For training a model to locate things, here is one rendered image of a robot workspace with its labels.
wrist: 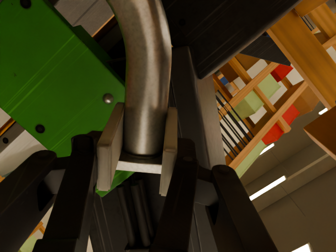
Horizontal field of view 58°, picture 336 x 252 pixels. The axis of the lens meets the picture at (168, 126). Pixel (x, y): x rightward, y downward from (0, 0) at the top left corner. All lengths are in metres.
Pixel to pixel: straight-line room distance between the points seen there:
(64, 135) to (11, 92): 0.07
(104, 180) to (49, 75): 0.17
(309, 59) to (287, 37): 0.10
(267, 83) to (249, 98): 0.39
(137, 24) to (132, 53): 0.02
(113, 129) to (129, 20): 0.06
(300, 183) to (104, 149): 7.83
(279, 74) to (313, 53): 3.03
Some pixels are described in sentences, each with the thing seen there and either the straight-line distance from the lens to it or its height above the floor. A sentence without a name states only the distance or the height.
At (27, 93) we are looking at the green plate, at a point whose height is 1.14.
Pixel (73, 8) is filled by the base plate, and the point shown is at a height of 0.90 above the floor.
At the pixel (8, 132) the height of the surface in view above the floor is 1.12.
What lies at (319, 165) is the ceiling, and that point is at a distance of 7.87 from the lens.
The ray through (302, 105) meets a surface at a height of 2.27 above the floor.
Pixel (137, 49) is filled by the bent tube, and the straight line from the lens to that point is 0.19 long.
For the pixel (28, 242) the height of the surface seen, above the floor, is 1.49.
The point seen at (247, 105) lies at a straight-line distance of 3.59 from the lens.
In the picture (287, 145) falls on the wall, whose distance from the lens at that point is 9.79.
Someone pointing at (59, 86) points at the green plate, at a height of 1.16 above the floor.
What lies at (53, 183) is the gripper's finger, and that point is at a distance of 0.16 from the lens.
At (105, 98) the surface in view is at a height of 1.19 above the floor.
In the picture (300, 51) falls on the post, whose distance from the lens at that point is 1.07.
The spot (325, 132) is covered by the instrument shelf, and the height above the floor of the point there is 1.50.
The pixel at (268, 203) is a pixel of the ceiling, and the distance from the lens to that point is 8.11.
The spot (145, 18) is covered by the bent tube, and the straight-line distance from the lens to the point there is 0.19.
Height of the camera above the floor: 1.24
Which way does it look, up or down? 2 degrees up
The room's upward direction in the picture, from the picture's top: 141 degrees clockwise
